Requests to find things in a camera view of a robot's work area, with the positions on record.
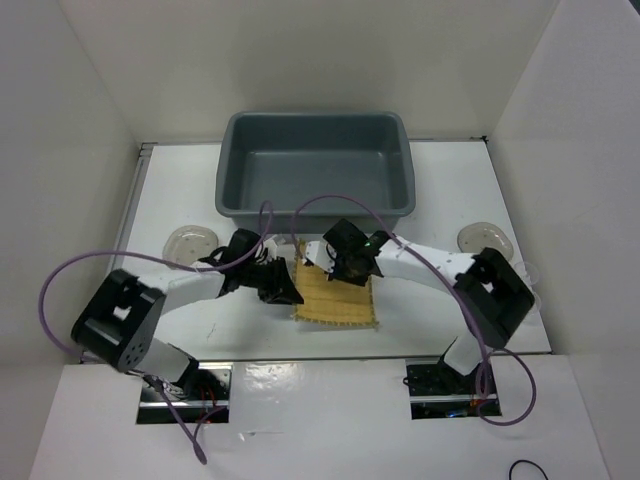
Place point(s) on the grey plastic bin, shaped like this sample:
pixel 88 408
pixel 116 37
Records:
pixel 315 168

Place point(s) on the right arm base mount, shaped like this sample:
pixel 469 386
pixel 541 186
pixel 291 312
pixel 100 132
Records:
pixel 436 392

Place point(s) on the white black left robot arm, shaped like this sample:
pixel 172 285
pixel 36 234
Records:
pixel 118 325

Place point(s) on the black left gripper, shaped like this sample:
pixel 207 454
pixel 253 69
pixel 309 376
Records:
pixel 281 289

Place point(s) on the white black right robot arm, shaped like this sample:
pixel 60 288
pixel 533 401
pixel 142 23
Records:
pixel 493 298

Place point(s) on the clear plastic cup upper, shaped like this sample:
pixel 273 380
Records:
pixel 528 273

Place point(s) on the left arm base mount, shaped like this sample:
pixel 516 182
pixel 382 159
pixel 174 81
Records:
pixel 207 401

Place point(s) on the yellow woven bamboo mat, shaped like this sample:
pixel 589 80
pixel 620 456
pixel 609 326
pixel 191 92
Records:
pixel 332 303

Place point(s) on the clear glass plate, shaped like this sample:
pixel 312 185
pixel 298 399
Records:
pixel 189 243
pixel 475 237

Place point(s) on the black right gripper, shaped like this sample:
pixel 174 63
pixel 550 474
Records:
pixel 331 262

